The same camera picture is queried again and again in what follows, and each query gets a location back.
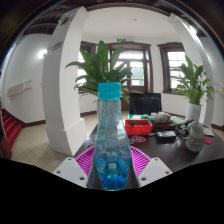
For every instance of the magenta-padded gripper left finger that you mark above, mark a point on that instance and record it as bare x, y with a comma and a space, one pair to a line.
71, 170

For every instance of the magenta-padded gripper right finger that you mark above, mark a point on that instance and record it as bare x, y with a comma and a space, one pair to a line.
153, 170

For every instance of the clear blue-capped drink bottle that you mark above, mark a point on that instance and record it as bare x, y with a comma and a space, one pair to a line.
111, 143

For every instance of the colourful round stickers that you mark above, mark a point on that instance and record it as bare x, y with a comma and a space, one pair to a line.
138, 139

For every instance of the flat black device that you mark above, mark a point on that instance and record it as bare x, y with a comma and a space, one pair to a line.
166, 135

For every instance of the red plastic box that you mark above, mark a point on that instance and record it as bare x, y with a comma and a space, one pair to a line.
138, 128

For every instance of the grey-headed black microphone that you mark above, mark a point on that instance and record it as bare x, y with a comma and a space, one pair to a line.
181, 132

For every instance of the brown box with white jars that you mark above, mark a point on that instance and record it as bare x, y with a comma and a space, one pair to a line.
160, 118

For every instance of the green cloth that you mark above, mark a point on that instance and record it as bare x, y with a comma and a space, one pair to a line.
177, 120

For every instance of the green and white box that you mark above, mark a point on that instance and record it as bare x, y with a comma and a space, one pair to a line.
137, 116

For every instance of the flat round red coaster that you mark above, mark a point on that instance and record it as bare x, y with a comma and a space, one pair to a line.
208, 140

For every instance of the black office chair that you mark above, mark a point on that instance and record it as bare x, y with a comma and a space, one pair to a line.
145, 104

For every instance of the red carpeted staircase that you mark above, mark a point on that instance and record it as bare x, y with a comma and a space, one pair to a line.
13, 128

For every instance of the dark-framed window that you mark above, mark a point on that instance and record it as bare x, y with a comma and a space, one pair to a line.
173, 61
81, 76

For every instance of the green plant in white pot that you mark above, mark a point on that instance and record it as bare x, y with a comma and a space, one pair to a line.
100, 66
193, 83

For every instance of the dark wooden glazed door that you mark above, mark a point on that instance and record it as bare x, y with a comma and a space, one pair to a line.
136, 66

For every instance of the green exit sign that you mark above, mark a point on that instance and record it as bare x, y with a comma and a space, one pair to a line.
121, 40

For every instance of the white wall-mounted unit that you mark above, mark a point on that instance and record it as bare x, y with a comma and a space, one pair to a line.
219, 90
18, 89

